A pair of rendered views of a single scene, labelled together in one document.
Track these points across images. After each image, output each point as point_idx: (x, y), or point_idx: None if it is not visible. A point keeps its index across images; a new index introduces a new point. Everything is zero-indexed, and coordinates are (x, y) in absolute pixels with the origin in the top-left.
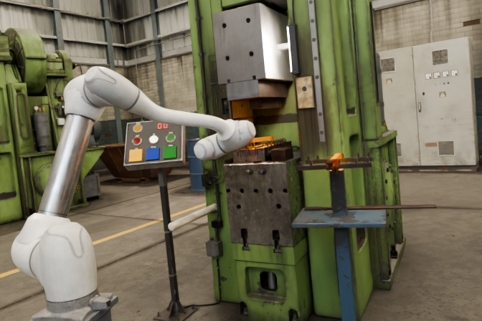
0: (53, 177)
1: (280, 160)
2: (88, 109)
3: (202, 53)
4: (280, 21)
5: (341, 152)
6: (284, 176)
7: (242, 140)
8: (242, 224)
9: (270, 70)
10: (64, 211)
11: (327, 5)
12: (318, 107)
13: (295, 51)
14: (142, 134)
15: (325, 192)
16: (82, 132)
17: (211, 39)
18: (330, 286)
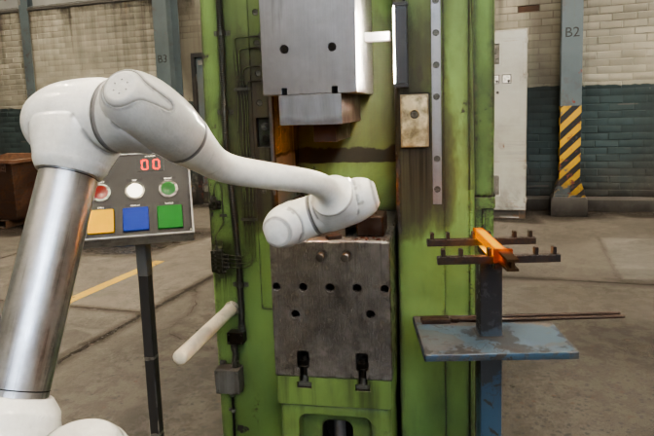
0: (21, 310)
1: (374, 236)
2: (94, 158)
3: (224, 32)
4: None
5: (467, 222)
6: (384, 265)
7: (360, 214)
8: (300, 344)
9: (359, 78)
10: (48, 383)
11: None
12: (435, 146)
13: (404, 49)
14: (110, 179)
15: (435, 286)
16: (80, 207)
17: (243, 9)
18: (432, 433)
